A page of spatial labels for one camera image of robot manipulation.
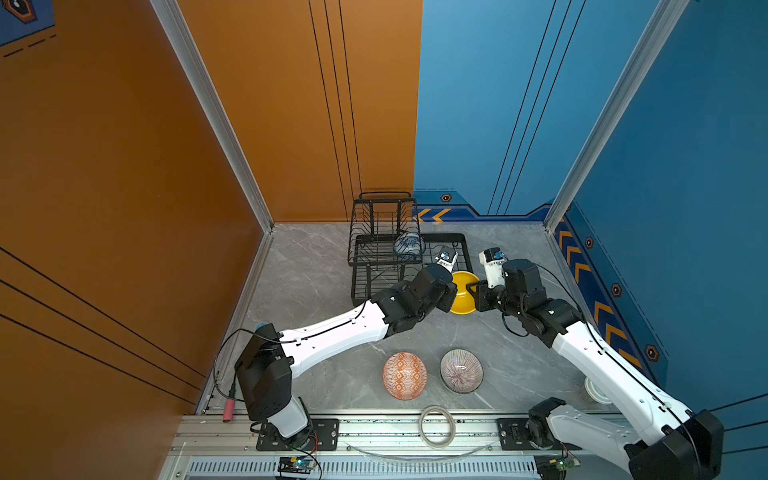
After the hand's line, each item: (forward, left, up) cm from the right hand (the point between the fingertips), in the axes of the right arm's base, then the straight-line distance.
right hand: (468, 285), depth 78 cm
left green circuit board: (-37, +44, -21) cm, 61 cm away
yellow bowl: (-4, +1, -1) cm, 4 cm away
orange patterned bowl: (-18, +17, -17) cm, 30 cm away
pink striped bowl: (-16, +2, -17) cm, 24 cm away
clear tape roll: (-28, +5, -19) cm, 35 cm away
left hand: (0, +5, +3) cm, 6 cm away
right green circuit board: (-37, -18, -22) cm, 47 cm away
